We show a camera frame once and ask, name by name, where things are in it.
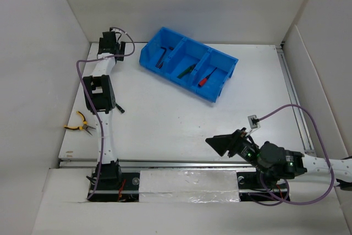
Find blue three-compartment plastic bin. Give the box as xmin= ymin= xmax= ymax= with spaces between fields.
xmin=139 ymin=27 xmax=239 ymax=103

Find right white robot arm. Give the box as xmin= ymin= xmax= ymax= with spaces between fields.
xmin=205 ymin=128 xmax=351 ymax=191

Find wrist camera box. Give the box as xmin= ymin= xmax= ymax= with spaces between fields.
xmin=109 ymin=27 xmax=126 ymax=42
xmin=246 ymin=115 xmax=261 ymax=136

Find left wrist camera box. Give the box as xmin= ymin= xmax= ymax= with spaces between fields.
xmin=109 ymin=27 xmax=126 ymax=42

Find red-handled screwdriver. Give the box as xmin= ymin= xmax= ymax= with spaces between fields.
xmin=198 ymin=68 xmax=217 ymax=88

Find brown hex key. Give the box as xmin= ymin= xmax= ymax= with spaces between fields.
xmin=159 ymin=46 xmax=174 ymax=69
xmin=155 ymin=47 xmax=167 ymax=68

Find yellow-handled needle-nose pliers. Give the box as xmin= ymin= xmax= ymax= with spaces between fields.
xmin=63 ymin=111 xmax=96 ymax=135

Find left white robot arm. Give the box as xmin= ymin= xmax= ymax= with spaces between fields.
xmin=83 ymin=28 xmax=125 ymax=189

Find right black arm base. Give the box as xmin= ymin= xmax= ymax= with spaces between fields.
xmin=236 ymin=172 xmax=290 ymax=203

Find green-handled cutting pliers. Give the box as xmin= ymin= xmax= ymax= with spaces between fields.
xmin=177 ymin=64 xmax=196 ymax=79

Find aluminium front rail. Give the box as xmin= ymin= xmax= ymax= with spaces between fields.
xmin=59 ymin=160 xmax=252 ymax=169

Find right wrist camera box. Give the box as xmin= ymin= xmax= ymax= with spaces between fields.
xmin=246 ymin=115 xmax=261 ymax=136

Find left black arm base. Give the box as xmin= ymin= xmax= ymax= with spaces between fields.
xmin=86 ymin=162 xmax=140 ymax=203

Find aluminium side rail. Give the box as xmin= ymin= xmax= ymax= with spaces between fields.
xmin=276 ymin=46 xmax=316 ymax=156

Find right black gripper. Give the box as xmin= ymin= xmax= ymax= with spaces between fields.
xmin=205 ymin=127 xmax=266 ymax=173

